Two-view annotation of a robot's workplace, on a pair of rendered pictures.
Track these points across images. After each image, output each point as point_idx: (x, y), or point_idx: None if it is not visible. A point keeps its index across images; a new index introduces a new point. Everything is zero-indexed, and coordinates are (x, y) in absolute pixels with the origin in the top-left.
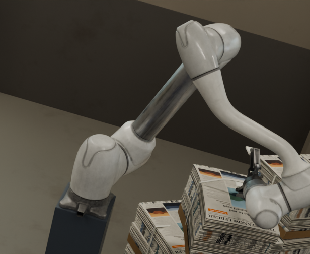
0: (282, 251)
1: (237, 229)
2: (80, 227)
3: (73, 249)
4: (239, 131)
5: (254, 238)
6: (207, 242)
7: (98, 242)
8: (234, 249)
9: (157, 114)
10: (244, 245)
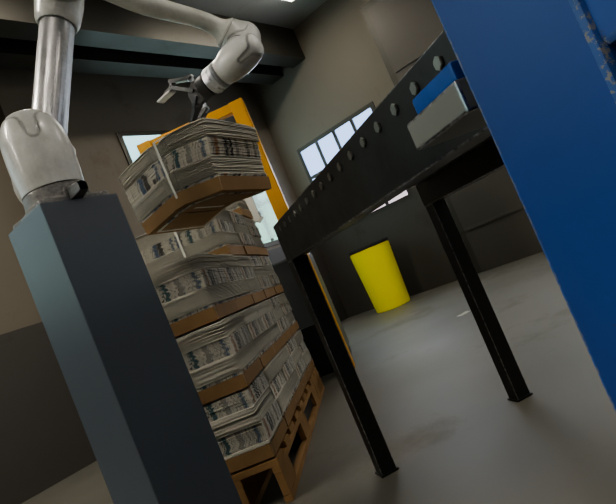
0: (239, 266)
1: (229, 128)
2: (92, 217)
3: (106, 259)
4: (163, 8)
5: (245, 137)
6: (220, 157)
7: (127, 228)
8: (241, 159)
9: (56, 89)
10: (244, 151)
